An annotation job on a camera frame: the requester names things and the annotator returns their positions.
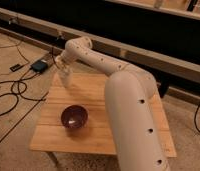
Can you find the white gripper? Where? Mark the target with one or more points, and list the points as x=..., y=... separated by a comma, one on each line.
x=62, y=66

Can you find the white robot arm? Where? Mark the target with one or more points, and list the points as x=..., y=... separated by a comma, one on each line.
x=127, y=94

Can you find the translucent ceramic cup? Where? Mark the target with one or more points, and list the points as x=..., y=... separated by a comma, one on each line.
x=65, y=78

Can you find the teal power adapter box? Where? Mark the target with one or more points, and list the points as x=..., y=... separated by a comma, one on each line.
x=39, y=66

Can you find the small black device on floor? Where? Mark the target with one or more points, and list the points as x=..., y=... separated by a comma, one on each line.
x=15, y=67

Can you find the dark purple bowl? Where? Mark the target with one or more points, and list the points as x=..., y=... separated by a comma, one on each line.
x=74, y=117

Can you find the wooden table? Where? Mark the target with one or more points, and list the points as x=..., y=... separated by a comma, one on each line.
x=95, y=136

